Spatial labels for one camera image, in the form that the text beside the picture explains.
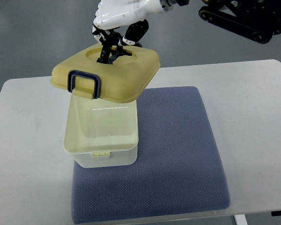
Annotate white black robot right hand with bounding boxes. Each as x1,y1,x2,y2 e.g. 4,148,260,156
92,0,189,64

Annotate yellow storage box lid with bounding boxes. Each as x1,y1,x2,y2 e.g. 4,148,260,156
51,44,160,103

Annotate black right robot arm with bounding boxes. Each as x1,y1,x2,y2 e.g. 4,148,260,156
199,0,281,44

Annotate white storage box base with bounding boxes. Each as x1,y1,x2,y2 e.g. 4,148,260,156
64,95,139,168

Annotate blue grey fabric cushion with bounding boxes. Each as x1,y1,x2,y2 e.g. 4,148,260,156
71,86,230,224

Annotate white table leg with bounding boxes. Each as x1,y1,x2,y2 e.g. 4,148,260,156
234,214,248,225

